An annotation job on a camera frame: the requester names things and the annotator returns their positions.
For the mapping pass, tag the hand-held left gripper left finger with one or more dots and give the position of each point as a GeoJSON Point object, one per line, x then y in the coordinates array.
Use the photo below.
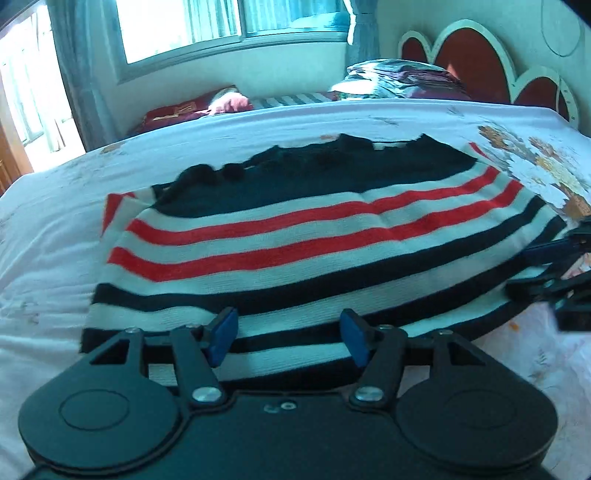
{"type": "Point", "coordinates": [222, 337]}

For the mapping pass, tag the pink cloth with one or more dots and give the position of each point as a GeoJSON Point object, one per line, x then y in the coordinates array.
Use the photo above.
{"type": "Point", "coordinates": [231, 101]}

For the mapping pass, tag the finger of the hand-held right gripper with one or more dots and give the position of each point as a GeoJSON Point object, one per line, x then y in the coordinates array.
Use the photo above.
{"type": "Point", "coordinates": [531, 288]}
{"type": "Point", "coordinates": [549, 250]}

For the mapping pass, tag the red scalloped headboard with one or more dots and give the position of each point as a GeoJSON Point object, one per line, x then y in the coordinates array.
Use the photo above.
{"type": "Point", "coordinates": [475, 60]}

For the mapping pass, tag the striped knit sweater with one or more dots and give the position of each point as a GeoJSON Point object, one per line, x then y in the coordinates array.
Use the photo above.
{"type": "Point", "coordinates": [300, 230]}

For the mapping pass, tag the bed with floral sheet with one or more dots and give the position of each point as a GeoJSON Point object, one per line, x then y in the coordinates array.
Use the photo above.
{"type": "Point", "coordinates": [55, 240]}

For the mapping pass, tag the striped mattress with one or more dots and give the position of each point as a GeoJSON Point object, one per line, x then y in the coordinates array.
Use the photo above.
{"type": "Point", "coordinates": [295, 99]}

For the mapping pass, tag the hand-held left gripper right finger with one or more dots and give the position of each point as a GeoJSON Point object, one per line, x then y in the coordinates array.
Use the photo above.
{"type": "Point", "coordinates": [355, 341]}

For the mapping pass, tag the blue curtain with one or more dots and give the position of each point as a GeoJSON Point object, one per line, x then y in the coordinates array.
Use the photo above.
{"type": "Point", "coordinates": [364, 23]}
{"type": "Point", "coordinates": [83, 69]}

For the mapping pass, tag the sliding glass window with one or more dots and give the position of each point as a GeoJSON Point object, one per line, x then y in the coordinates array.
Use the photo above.
{"type": "Point", "coordinates": [184, 27]}

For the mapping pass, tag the brown wooden door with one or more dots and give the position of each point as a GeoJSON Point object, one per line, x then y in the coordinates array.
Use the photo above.
{"type": "Point", "coordinates": [7, 161]}

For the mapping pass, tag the pile of folded clothes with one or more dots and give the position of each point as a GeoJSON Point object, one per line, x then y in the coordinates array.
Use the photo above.
{"type": "Point", "coordinates": [401, 81]}

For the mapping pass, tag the dark red pillow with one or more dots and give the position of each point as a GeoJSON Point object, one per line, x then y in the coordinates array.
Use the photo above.
{"type": "Point", "coordinates": [175, 113]}

